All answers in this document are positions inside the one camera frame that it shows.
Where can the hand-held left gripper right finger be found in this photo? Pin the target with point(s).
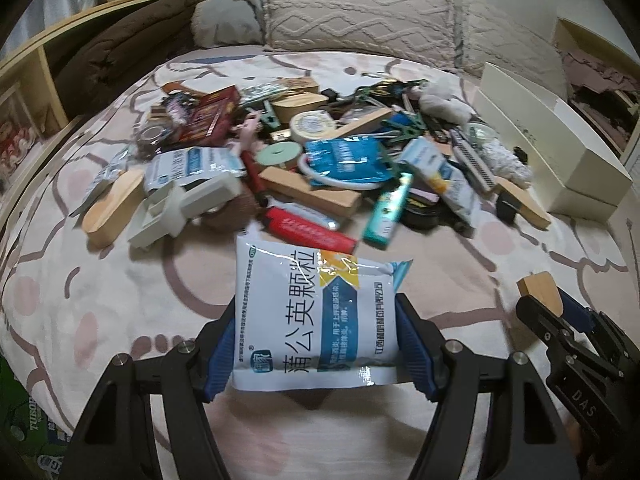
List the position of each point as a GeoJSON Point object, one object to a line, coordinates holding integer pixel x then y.
{"type": "Point", "coordinates": [415, 350]}

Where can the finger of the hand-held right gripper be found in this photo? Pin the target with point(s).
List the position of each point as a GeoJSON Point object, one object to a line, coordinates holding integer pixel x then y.
{"type": "Point", "coordinates": [542, 330]}
{"type": "Point", "coordinates": [575, 312]}

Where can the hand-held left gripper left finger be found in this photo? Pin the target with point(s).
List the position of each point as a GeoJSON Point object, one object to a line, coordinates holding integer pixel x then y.
{"type": "Point", "coordinates": [217, 365]}

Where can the wooden wedge block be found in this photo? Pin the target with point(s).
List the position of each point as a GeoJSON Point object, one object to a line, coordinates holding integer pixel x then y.
{"type": "Point", "coordinates": [537, 290]}

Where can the white blue medicine sachet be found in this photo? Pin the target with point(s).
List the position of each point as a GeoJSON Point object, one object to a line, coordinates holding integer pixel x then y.
{"type": "Point", "coordinates": [190, 170]}
{"type": "Point", "coordinates": [440, 175]}
{"type": "Point", "coordinates": [310, 320]}

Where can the grey plastic scrubbing brush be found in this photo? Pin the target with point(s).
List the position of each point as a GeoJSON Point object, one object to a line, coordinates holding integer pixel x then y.
{"type": "Point", "coordinates": [200, 197]}

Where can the white cardboard box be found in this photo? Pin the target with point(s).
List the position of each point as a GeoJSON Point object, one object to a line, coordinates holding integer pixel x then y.
{"type": "Point", "coordinates": [550, 135]}

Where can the oval wooden board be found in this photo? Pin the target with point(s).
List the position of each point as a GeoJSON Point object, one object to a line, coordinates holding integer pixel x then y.
{"type": "Point", "coordinates": [112, 207]}

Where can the printed blanket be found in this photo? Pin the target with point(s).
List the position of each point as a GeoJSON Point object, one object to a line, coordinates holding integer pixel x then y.
{"type": "Point", "coordinates": [125, 285]}

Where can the black round tin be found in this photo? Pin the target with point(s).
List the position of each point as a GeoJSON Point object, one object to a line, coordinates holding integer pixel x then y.
{"type": "Point", "coordinates": [420, 212]}

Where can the white fluffy cloth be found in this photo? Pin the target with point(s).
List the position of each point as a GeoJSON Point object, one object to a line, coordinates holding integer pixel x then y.
{"type": "Point", "coordinates": [505, 160]}

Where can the black silver comb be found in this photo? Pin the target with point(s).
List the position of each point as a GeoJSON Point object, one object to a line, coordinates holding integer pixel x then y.
{"type": "Point", "coordinates": [472, 160]}

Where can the long wooden block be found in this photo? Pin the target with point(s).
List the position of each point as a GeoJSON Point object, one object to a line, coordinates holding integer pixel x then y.
{"type": "Point", "coordinates": [310, 192]}

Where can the green cardboard box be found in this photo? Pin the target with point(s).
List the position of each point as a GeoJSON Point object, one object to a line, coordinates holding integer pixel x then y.
{"type": "Point", "coordinates": [25, 425]}

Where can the clear round lid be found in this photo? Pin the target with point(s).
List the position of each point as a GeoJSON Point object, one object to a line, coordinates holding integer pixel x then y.
{"type": "Point", "coordinates": [481, 131]}

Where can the mint green tape roll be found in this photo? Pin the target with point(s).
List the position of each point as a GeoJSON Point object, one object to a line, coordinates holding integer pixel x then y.
{"type": "Point", "coordinates": [277, 156]}

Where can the green clothes peg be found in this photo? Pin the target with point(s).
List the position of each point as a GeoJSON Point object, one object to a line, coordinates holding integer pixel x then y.
{"type": "Point", "coordinates": [270, 120]}
{"type": "Point", "coordinates": [405, 127]}

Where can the silver foil sachet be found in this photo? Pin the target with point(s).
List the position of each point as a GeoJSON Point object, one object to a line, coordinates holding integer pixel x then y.
{"type": "Point", "coordinates": [100, 175]}

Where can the pink pig figure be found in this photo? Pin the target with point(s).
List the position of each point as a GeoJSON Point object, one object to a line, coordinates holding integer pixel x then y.
{"type": "Point", "coordinates": [247, 135]}

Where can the flat wooden stick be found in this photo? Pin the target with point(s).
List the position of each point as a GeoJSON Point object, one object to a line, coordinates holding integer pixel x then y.
{"type": "Point", "coordinates": [367, 121]}

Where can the pile of pink clothes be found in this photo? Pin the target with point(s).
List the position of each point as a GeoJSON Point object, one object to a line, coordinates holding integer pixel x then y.
{"type": "Point", "coordinates": [600, 77]}

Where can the white plush toy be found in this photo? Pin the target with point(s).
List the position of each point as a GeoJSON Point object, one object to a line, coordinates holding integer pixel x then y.
{"type": "Point", "coordinates": [442, 105]}

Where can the white labelled tape roll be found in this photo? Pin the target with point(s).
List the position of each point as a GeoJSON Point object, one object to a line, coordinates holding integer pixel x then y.
{"type": "Point", "coordinates": [311, 126]}

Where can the oval wooden box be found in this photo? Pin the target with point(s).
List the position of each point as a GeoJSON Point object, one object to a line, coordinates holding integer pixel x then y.
{"type": "Point", "coordinates": [300, 105]}

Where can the built-in cupboard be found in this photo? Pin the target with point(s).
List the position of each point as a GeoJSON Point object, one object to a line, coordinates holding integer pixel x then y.
{"type": "Point", "coordinates": [575, 35]}

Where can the cream textured pillow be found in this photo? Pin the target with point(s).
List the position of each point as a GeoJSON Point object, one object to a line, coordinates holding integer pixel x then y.
{"type": "Point", "coordinates": [350, 15]}
{"type": "Point", "coordinates": [505, 40]}

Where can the red patterned box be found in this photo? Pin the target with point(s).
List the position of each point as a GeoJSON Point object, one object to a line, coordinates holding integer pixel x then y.
{"type": "Point", "coordinates": [17, 140]}

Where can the wooden bedside shelf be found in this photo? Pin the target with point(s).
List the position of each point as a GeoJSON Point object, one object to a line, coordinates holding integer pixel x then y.
{"type": "Point", "coordinates": [50, 85]}

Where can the brown quilt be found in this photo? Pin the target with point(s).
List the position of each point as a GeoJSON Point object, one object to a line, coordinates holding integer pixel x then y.
{"type": "Point", "coordinates": [125, 45]}

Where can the grey plush cushion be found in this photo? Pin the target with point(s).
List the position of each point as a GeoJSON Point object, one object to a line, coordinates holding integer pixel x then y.
{"type": "Point", "coordinates": [225, 20]}

